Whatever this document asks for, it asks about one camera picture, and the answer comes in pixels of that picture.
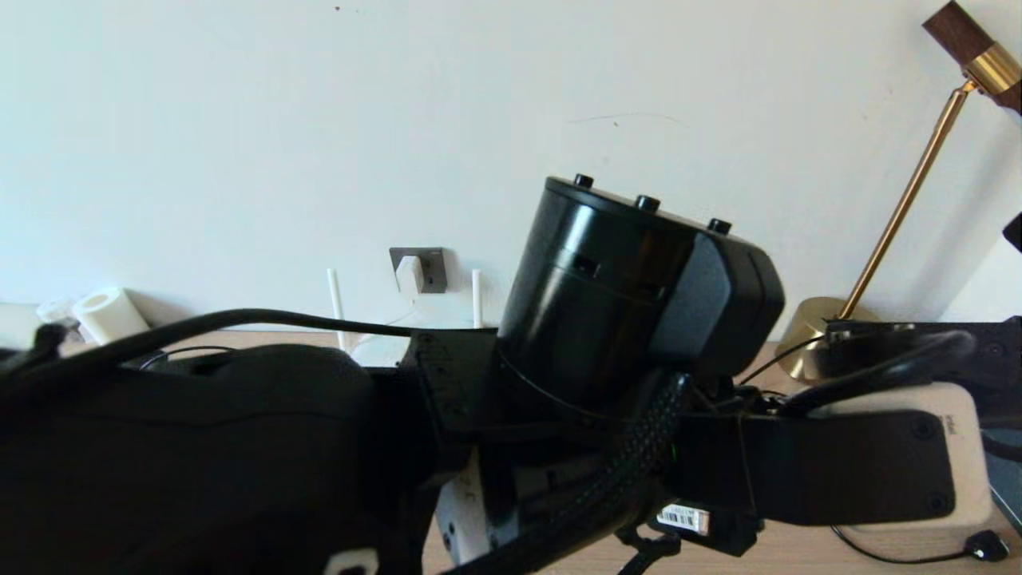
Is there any white toilet paper roll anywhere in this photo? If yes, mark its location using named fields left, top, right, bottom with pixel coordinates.
left=72, top=286, right=151, bottom=346

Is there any gold desk lamp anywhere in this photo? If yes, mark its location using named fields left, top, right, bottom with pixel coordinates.
left=778, top=0, right=1022, bottom=384

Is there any white router with antennas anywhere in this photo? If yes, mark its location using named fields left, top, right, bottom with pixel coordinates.
left=326, top=269, right=485, bottom=368

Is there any black lamp power cord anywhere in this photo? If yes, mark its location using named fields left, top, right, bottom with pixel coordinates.
left=739, top=335, right=1008, bottom=565

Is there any black network cable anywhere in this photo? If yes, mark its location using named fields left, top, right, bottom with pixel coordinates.
left=140, top=344, right=240, bottom=372

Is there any grey wall socket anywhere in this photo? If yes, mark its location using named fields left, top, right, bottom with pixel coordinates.
left=389, top=247, right=446, bottom=294

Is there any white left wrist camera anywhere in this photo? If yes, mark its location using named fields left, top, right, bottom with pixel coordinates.
left=675, top=382, right=993, bottom=529

